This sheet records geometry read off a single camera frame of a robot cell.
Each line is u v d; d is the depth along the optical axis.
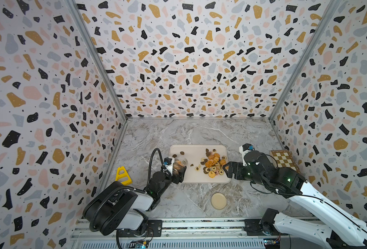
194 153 1.03
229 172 0.61
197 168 0.95
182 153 1.01
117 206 0.44
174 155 1.00
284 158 0.97
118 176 0.90
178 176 0.78
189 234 0.73
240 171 0.60
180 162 0.88
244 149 0.63
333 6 0.71
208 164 0.95
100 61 0.89
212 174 0.92
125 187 0.50
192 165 0.95
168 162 0.73
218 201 0.82
